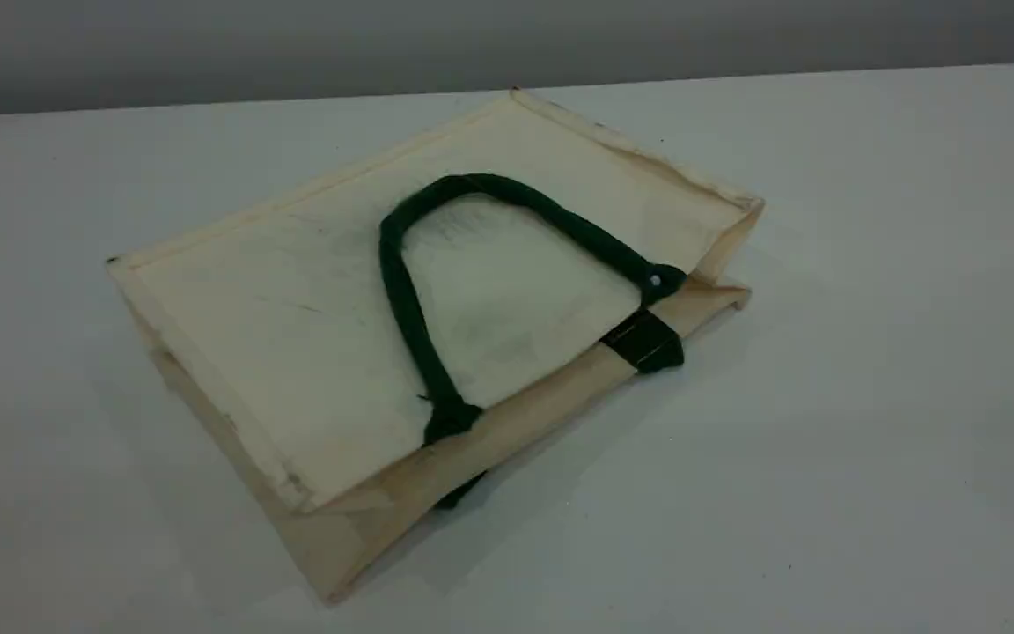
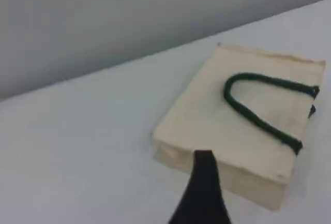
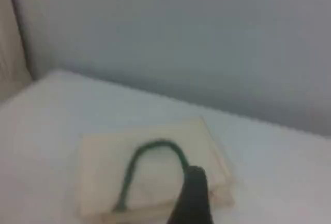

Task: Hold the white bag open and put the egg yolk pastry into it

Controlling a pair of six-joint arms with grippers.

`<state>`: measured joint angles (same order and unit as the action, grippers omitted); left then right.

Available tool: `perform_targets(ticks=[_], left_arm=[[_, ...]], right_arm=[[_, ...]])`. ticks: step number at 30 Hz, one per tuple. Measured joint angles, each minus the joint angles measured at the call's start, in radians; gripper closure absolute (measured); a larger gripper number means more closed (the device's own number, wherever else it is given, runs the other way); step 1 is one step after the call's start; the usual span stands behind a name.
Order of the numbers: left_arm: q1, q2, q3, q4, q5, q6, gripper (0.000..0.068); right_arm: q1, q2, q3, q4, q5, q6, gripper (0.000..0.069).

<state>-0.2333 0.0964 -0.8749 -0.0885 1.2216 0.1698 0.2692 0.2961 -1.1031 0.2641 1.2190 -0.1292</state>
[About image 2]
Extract white canvas handbag green handles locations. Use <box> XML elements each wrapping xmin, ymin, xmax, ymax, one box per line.
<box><xmin>152</xmin><ymin>42</ymin><xmax>326</xmax><ymax>205</ymax></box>

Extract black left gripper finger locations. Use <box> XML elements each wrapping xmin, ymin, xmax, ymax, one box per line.
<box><xmin>168</xmin><ymin>150</ymin><xmax>233</xmax><ymax>224</ymax></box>

